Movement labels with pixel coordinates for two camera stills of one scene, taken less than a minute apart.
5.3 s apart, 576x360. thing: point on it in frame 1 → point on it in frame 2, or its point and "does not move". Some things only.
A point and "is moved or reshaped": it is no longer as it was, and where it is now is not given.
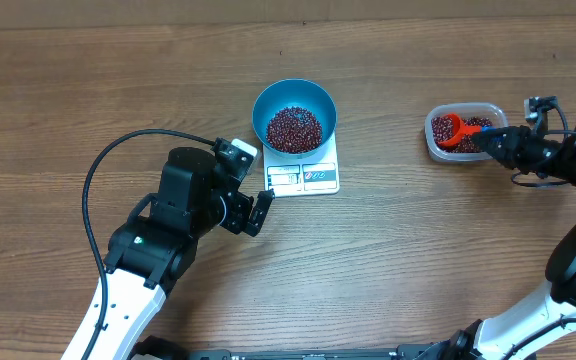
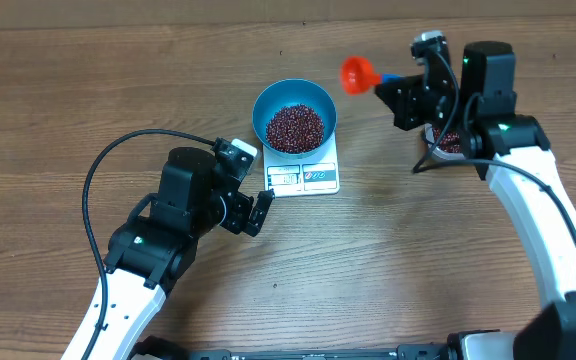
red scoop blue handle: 461,129 is moved or reshaped
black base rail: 160,349 does not move
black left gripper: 242,206 does not move
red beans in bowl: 294,130 does not move
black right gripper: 511,155 → 410,110
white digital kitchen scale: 316,175 does not move
